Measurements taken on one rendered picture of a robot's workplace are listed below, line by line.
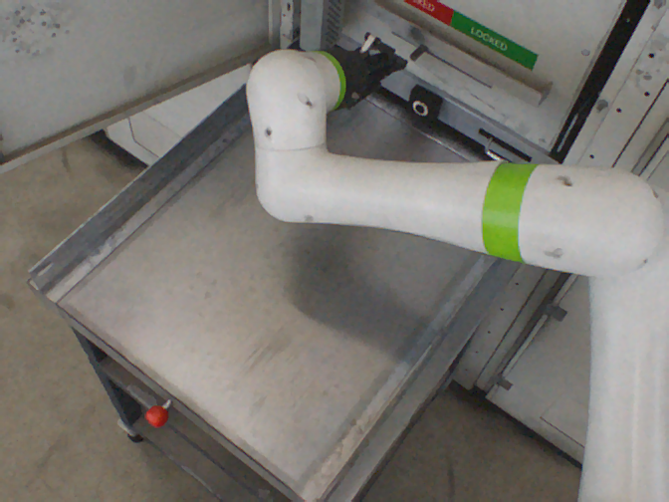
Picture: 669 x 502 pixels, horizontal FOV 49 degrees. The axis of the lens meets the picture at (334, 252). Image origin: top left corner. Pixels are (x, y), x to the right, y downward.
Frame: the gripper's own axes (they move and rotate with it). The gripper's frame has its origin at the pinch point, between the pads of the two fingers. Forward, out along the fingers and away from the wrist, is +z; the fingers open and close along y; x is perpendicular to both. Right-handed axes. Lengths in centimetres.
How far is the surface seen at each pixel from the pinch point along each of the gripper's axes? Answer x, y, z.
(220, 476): 5, 101, -9
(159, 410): 6, 48, -50
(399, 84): -0.7, 6.0, 10.8
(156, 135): -70, 64, 39
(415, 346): 30.9, 30.8, -22.8
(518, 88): 21.6, -6.7, 0.2
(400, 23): -1.5, -6.6, 0.3
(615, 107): 36.5, -12.0, -3.3
